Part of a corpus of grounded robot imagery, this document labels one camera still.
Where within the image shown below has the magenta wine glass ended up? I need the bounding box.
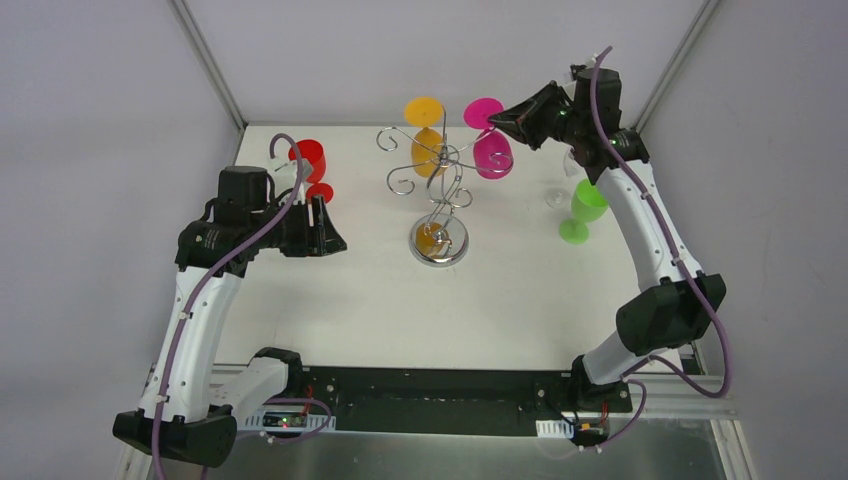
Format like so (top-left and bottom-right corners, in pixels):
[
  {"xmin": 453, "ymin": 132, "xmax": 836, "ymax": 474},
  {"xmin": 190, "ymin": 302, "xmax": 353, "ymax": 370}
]
[{"xmin": 463, "ymin": 97, "xmax": 513, "ymax": 180}]

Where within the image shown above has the red wine glass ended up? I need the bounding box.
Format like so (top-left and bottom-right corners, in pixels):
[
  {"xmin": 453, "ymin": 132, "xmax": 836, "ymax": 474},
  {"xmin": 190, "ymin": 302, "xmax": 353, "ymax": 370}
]
[{"xmin": 297, "ymin": 139, "xmax": 334, "ymax": 204}]

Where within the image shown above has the clear wine glass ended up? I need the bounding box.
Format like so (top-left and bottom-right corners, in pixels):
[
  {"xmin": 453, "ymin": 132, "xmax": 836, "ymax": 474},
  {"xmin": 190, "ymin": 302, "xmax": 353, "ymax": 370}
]
[{"xmin": 545, "ymin": 149, "xmax": 582, "ymax": 209}]

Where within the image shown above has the orange wine glass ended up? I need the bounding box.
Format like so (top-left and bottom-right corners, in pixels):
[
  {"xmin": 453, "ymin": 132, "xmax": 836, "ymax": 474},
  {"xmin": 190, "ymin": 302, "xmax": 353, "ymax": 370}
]
[{"xmin": 404, "ymin": 96, "xmax": 445, "ymax": 178}]

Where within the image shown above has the green wine glass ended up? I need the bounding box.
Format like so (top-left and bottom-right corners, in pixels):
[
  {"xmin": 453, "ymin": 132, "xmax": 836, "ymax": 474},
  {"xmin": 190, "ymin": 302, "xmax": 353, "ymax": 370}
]
[{"xmin": 559, "ymin": 179, "xmax": 609, "ymax": 245}]

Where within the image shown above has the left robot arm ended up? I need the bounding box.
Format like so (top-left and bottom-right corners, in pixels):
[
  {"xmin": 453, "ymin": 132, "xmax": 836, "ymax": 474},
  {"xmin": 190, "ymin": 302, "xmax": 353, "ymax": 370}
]
[{"xmin": 112, "ymin": 161, "xmax": 346, "ymax": 468}]

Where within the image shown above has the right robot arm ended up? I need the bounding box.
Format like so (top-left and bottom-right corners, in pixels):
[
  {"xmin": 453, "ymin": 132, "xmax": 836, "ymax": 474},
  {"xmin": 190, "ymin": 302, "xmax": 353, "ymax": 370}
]
[{"xmin": 488, "ymin": 65, "xmax": 730, "ymax": 410}]

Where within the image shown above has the chrome wine glass rack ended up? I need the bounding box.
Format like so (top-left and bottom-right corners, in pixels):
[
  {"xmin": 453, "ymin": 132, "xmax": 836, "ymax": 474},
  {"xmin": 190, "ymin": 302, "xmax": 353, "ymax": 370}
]
[{"xmin": 375, "ymin": 113, "xmax": 514, "ymax": 268}]

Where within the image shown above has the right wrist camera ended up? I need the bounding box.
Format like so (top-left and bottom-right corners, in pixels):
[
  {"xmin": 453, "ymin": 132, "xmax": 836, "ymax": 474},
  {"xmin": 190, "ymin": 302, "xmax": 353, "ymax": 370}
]
[{"xmin": 569, "ymin": 64, "xmax": 588, "ymax": 82}]

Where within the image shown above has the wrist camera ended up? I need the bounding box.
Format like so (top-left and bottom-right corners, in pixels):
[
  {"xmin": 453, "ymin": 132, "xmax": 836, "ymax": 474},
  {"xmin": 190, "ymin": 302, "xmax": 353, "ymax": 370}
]
[
  {"xmin": 569, "ymin": 64, "xmax": 588, "ymax": 82},
  {"xmin": 268, "ymin": 159, "xmax": 313, "ymax": 205}
]

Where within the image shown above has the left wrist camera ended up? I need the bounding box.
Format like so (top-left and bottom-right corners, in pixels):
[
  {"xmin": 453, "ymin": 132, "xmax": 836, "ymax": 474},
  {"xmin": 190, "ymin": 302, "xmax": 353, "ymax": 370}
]
[{"xmin": 268, "ymin": 159, "xmax": 313, "ymax": 205}]

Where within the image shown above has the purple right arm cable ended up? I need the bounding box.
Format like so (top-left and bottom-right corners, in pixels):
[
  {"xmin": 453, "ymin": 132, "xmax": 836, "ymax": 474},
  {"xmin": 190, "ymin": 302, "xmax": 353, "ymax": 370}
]
[{"xmin": 539, "ymin": 46, "xmax": 735, "ymax": 455}]

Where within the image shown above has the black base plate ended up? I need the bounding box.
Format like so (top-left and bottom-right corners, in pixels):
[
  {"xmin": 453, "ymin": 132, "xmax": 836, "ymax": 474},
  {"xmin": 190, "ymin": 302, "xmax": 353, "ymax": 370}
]
[{"xmin": 284, "ymin": 366, "xmax": 633, "ymax": 437}]

